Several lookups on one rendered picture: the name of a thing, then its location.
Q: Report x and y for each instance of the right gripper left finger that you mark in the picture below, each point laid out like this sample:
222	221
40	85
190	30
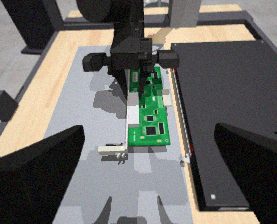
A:
34	179

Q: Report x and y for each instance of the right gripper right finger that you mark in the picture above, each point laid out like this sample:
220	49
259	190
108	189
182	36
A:
252	160

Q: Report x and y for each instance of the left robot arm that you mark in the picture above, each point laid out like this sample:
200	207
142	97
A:
126	52

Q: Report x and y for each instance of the green circuit board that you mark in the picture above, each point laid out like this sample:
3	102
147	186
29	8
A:
146	118

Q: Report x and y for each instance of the black metal gantry frame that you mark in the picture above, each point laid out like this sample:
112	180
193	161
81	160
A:
54	14

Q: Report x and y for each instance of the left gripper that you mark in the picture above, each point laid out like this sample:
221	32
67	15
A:
93	62

